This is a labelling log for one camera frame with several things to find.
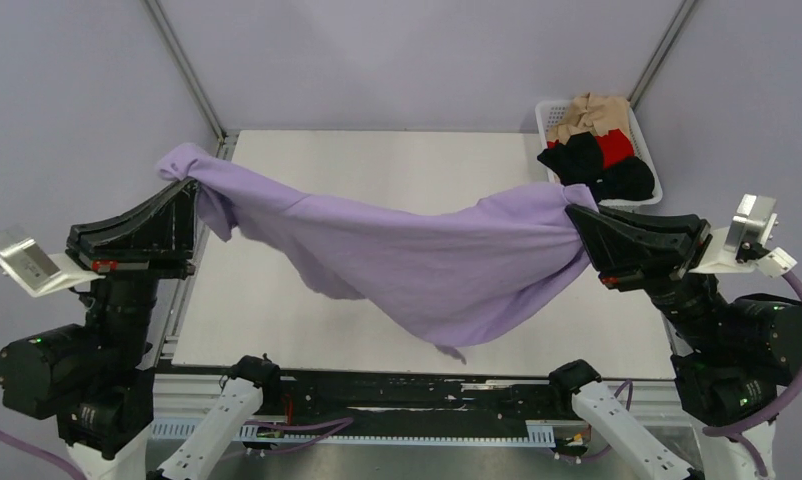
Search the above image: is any red t shirt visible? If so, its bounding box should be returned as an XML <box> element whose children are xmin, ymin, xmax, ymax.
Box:
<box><xmin>539</xmin><ymin>130</ymin><xmax>635</xmax><ymax>171</ymax></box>

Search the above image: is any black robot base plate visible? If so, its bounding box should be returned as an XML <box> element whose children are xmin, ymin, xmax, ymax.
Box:
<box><xmin>256</xmin><ymin>370</ymin><xmax>586</xmax><ymax>439</ymax></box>

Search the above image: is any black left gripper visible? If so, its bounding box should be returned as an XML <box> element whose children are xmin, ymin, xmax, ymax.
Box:
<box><xmin>69</xmin><ymin>167</ymin><xmax>202</xmax><ymax>365</ymax></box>

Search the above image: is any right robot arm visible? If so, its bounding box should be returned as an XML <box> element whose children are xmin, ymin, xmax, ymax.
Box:
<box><xmin>547</xmin><ymin>195</ymin><xmax>802</xmax><ymax>479</ymax></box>

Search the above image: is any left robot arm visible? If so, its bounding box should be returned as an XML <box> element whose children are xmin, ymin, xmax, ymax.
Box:
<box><xmin>0</xmin><ymin>178</ymin><xmax>284</xmax><ymax>479</ymax></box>

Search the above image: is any purple t shirt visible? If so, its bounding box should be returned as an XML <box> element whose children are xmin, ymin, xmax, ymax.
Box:
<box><xmin>157</xmin><ymin>143</ymin><xmax>597</xmax><ymax>358</ymax></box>

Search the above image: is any black t shirt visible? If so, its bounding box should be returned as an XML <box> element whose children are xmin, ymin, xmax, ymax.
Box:
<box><xmin>537</xmin><ymin>130</ymin><xmax>657</xmax><ymax>202</ymax></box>

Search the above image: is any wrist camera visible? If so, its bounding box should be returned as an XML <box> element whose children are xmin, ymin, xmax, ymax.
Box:
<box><xmin>691</xmin><ymin>194</ymin><xmax>797</xmax><ymax>278</ymax></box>
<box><xmin>0</xmin><ymin>226</ymin><xmax>103</xmax><ymax>298</ymax></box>

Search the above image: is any left aluminium corner post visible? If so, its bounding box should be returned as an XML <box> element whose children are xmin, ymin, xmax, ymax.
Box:
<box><xmin>141</xmin><ymin>0</ymin><xmax>227</xmax><ymax>145</ymax></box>

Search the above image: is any aluminium corner post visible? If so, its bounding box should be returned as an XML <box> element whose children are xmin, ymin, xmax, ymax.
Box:
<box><xmin>629</xmin><ymin>0</ymin><xmax>701</xmax><ymax>110</ymax></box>
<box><xmin>141</xmin><ymin>0</ymin><xmax>227</xmax><ymax>145</ymax></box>

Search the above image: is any beige t shirt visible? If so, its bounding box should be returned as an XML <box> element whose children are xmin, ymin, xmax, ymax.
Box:
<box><xmin>546</xmin><ymin>93</ymin><xmax>631</xmax><ymax>144</ymax></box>

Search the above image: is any aluminium frame rail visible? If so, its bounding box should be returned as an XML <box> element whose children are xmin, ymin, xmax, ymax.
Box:
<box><xmin>154</xmin><ymin>371</ymin><xmax>690</xmax><ymax>427</ymax></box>

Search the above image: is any right aluminium corner post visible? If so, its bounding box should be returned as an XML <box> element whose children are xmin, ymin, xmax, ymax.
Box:
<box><xmin>629</xmin><ymin>0</ymin><xmax>701</xmax><ymax>110</ymax></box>

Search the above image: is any white slotted cable duct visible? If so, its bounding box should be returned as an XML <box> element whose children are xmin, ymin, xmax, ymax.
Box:
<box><xmin>152</xmin><ymin>418</ymin><xmax>556</xmax><ymax>448</ymax></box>

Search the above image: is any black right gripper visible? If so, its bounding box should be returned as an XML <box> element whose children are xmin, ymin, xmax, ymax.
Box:
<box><xmin>561</xmin><ymin>193</ymin><xmax>718</xmax><ymax>347</ymax></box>

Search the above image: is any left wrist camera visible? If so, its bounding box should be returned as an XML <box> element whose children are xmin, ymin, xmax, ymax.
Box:
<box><xmin>0</xmin><ymin>226</ymin><xmax>103</xmax><ymax>298</ymax></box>

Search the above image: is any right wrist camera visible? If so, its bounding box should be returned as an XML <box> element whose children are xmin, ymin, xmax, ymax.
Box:
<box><xmin>691</xmin><ymin>194</ymin><xmax>797</xmax><ymax>278</ymax></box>

